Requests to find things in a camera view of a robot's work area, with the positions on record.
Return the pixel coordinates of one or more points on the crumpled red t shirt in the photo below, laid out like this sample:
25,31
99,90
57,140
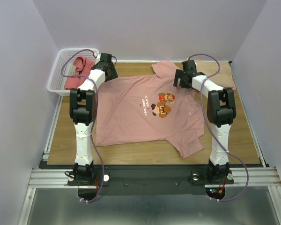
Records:
83,67

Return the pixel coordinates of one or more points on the white plastic basket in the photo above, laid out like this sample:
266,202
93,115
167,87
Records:
56,80

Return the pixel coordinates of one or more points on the folded beige t shirt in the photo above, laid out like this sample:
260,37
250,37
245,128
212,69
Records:
223,78

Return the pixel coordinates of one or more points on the aluminium frame rail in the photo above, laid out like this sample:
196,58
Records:
253,199

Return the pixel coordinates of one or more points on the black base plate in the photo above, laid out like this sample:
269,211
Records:
148,180

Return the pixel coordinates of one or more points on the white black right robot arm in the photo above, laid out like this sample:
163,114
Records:
221,111

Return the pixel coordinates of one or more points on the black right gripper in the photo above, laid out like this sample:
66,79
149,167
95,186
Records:
179,79

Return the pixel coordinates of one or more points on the white round knob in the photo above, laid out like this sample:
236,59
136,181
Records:
106,178

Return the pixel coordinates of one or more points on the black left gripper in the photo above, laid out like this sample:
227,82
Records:
113,74

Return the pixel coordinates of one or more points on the circuit board with leds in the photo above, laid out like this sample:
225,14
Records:
216,192

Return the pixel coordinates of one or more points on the silver round knob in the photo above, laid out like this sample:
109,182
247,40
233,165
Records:
195,177

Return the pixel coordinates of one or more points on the pink printed t shirt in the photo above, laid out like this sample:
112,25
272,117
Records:
148,108

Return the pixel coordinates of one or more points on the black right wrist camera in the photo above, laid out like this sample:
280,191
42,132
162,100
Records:
189,66

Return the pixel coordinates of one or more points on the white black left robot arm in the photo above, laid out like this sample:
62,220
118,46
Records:
83,112

